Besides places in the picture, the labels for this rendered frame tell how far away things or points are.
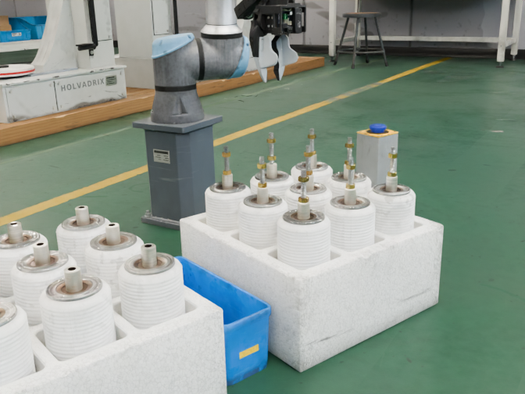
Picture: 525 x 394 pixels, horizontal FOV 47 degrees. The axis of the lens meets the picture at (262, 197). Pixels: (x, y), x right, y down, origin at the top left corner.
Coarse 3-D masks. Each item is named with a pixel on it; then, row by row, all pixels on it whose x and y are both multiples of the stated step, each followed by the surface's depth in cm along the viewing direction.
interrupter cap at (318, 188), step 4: (292, 184) 126; (296, 184) 127; (300, 184) 126; (316, 184) 126; (320, 184) 126; (292, 188) 124; (296, 188) 124; (300, 188) 125; (316, 188) 125; (320, 188) 123; (324, 188) 123; (296, 192) 122; (300, 192) 121; (308, 192) 121; (312, 192) 121; (316, 192) 121; (320, 192) 122
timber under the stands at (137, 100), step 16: (304, 64) 518; (320, 64) 545; (224, 80) 421; (240, 80) 437; (256, 80) 456; (128, 96) 358; (144, 96) 357; (64, 112) 314; (80, 112) 315; (96, 112) 324; (112, 112) 334; (128, 112) 344; (0, 128) 277; (16, 128) 283; (32, 128) 290; (48, 128) 299; (64, 128) 307; (0, 144) 277
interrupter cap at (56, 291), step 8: (56, 280) 86; (64, 280) 86; (88, 280) 86; (96, 280) 86; (48, 288) 84; (56, 288) 84; (64, 288) 84; (88, 288) 84; (96, 288) 83; (48, 296) 82; (56, 296) 82; (64, 296) 81; (72, 296) 81; (80, 296) 81; (88, 296) 82
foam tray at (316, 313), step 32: (192, 224) 127; (416, 224) 126; (192, 256) 129; (224, 256) 118; (256, 256) 110; (352, 256) 109; (384, 256) 114; (416, 256) 120; (256, 288) 112; (288, 288) 104; (320, 288) 104; (352, 288) 110; (384, 288) 116; (416, 288) 123; (288, 320) 106; (320, 320) 106; (352, 320) 112; (384, 320) 118; (288, 352) 108; (320, 352) 108
